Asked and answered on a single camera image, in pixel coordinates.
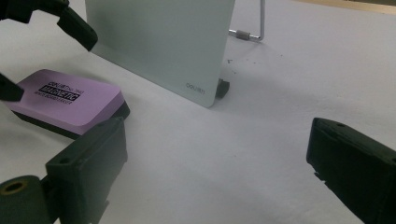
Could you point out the purple and black whiteboard eraser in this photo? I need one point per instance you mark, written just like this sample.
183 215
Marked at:
77 105

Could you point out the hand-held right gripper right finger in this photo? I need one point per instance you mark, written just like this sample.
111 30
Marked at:
355 161

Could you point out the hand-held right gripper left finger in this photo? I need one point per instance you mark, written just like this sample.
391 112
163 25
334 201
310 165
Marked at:
85 168

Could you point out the black whiteboard foot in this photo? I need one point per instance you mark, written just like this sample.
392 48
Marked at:
223 88

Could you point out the pale green glass whiteboard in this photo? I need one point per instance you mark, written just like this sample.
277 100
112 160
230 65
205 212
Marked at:
162 40

